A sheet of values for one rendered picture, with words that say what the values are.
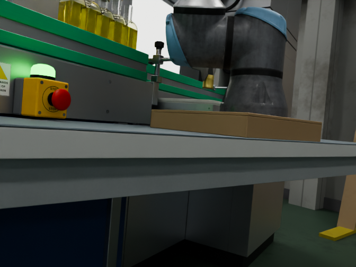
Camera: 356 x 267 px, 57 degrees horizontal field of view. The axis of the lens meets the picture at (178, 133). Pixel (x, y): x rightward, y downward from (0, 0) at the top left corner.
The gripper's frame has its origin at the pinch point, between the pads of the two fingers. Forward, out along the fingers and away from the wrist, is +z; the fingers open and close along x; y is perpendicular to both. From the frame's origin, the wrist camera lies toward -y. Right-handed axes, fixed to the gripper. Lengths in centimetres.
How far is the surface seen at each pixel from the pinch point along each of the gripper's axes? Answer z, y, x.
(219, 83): -10, 35, -85
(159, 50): -6.2, 10.8, 13.4
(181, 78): -2.8, 22.4, -19.8
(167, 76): -2.2, 22.3, -9.5
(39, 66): 7, 6, 57
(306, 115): -3, 19, -274
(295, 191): 79, 23, -275
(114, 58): -0.4, 12.8, 30.5
